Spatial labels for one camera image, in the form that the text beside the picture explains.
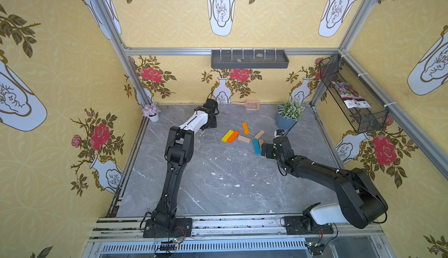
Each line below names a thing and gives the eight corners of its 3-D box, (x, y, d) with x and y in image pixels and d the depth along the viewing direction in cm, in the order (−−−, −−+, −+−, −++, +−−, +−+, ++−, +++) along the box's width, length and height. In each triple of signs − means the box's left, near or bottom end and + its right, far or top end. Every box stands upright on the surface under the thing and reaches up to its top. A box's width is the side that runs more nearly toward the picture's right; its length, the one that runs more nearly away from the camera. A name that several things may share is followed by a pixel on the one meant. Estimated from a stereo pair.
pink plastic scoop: (232, 109, 122) (232, 107, 120) (232, 102, 127) (232, 100, 125) (259, 110, 122) (260, 107, 120) (258, 102, 127) (258, 100, 125)
